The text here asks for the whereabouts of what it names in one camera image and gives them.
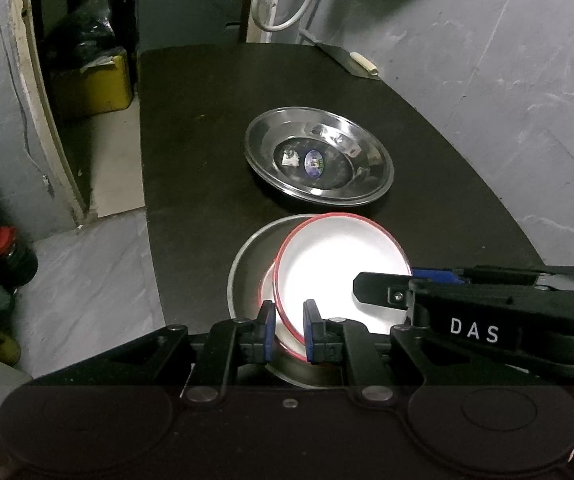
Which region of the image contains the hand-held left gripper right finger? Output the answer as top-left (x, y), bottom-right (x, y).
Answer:
top-left (303, 299), bottom-right (558, 404)

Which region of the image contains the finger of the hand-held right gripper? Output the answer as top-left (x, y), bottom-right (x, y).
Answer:
top-left (411, 267), bottom-right (472, 287)
top-left (352, 270), bottom-right (414, 314)

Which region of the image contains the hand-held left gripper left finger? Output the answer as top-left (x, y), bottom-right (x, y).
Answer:
top-left (32, 300), bottom-right (276, 402)

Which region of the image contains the white red-rimmed enamel plate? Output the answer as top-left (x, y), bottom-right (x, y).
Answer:
top-left (259, 259), bottom-right (308, 362)
top-left (273, 213), bottom-right (414, 357)

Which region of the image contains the grey metal pan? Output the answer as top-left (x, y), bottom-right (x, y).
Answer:
top-left (227, 214), bottom-right (348, 387)

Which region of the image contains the patterned steel plate with sticker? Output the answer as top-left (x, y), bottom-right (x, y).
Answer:
top-left (244, 106), bottom-right (394, 209)

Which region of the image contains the dark bottle with red cap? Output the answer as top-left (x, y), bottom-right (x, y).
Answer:
top-left (0, 226), bottom-right (39, 289)

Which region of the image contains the yellow bin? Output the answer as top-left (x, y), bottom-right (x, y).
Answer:
top-left (51, 47), bottom-right (133, 120)

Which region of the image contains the grey cabinet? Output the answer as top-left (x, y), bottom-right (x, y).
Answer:
top-left (136, 0), bottom-right (248, 56)

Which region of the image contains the black plastic bag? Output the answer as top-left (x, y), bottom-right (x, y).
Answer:
top-left (46, 0), bottom-right (128, 69)

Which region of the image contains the cream white plastic handle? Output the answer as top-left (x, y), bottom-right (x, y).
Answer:
top-left (349, 52), bottom-right (380, 77)

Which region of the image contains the thin wall cable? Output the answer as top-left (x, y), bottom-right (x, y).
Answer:
top-left (0, 0), bottom-right (52, 198)

